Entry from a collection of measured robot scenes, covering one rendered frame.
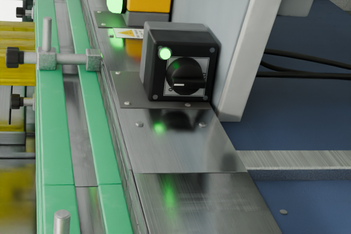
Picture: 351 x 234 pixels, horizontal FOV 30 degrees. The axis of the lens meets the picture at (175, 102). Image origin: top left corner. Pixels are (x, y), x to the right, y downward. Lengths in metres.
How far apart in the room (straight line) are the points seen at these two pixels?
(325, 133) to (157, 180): 0.28
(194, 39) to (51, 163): 0.24
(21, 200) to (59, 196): 0.53
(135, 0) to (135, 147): 0.40
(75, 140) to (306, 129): 0.29
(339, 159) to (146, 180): 0.23
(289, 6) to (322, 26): 0.51
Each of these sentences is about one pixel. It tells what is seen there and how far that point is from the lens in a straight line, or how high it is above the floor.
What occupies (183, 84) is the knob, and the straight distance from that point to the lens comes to 0.77.
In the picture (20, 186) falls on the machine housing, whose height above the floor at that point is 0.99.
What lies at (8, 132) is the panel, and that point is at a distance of 1.31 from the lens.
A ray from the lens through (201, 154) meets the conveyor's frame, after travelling 0.71.
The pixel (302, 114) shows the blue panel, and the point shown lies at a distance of 0.89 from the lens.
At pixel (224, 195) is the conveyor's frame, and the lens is 0.64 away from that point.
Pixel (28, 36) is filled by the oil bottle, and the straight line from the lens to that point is 1.39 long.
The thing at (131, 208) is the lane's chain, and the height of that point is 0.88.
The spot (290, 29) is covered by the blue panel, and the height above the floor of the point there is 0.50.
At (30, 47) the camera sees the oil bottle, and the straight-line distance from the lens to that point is 1.32.
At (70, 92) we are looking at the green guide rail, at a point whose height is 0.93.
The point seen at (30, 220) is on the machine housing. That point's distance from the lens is 1.13.
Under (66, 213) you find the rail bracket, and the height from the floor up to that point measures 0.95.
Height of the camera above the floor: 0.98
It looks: 13 degrees down
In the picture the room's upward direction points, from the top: 89 degrees counter-clockwise
